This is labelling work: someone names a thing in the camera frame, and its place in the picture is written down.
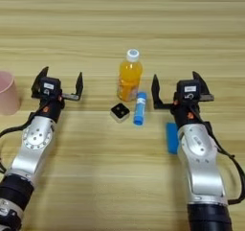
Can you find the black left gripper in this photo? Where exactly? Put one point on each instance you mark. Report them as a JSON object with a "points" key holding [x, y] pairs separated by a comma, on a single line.
{"points": [[52, 110]]}

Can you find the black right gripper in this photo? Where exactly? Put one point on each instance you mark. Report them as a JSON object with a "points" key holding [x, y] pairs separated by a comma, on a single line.
{"points": [[183, 113]]}

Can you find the orange juice bottle white cap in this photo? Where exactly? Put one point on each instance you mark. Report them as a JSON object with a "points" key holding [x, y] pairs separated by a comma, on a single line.
{"points": [[129, 78]]}

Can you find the pink plastic cup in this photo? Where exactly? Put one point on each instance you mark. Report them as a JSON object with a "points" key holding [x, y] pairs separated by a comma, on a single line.
{"points": [[8, 94]]}

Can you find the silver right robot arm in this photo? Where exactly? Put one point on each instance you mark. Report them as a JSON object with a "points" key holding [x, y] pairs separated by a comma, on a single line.
{"points": [[201, 164]]}

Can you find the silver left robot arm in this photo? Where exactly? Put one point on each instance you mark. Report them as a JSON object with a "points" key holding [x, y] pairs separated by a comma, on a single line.
{"points": [[32, 151]]}

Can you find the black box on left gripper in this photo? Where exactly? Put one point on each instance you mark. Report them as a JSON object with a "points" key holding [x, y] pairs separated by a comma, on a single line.
{"points": [[49, 87]]}

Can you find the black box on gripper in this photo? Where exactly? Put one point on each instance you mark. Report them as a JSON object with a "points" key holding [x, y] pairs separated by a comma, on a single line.
{"points": [[49, 87], [189, 91]]}

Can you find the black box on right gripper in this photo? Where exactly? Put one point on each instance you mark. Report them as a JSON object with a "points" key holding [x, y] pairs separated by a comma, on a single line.
{"points": [[189, 91]]}

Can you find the blue glue stick tube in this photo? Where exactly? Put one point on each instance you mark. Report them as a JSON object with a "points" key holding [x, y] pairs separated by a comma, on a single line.
{"points": [[139, 110]]}

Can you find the blue rectangular block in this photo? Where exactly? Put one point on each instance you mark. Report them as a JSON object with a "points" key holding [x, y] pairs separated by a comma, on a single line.
{"points": [[172, 139]]}

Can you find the small black white cube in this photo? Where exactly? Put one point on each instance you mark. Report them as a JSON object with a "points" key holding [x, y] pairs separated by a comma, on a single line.
{"points": [[120, 111]]}

